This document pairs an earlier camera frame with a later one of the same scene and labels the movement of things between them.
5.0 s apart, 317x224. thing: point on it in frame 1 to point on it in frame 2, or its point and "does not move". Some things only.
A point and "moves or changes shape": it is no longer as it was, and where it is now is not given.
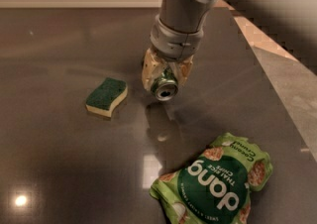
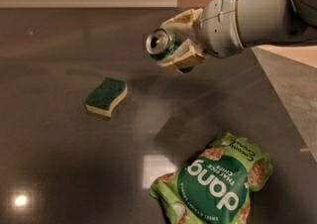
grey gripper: [173, 44] to [220, 25]
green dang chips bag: [216, 187] does not move
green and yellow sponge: [105, 96] does not move
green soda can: [165, 87] moves or changes shape
